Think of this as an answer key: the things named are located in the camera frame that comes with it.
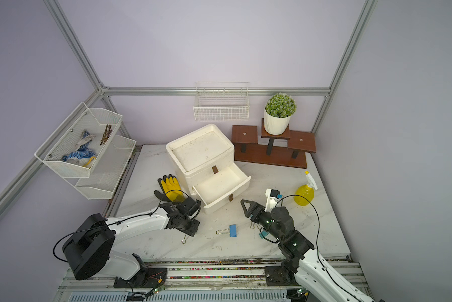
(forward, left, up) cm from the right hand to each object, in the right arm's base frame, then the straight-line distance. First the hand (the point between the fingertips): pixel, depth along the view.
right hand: (245, 205), depth 77 cm
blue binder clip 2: (-5, +6, -16) cm, 18 cm away
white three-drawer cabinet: (+22, +20, +8) cm, 31 cm away
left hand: (-4, +25, -15) cm, 30 cm away
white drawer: (+13, +12, -7) cm, 19 cm away
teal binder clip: (-6, -9, -16) cm, 19 cm away
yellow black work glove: (+18, +38, -13) cm, 44 cm away
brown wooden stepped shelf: (+43, -31, -12) cm, 54 cm away
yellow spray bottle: (+10, -30, -6) cm, 32 cm away
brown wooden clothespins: (+27, +60, +17) cm, 68 cm away
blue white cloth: (+14, +63, +19) cm, 67 cm away
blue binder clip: (-9, +28, -16) cm, 33 cm away
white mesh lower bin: (+21, +68, -3) cm, 72 cm away
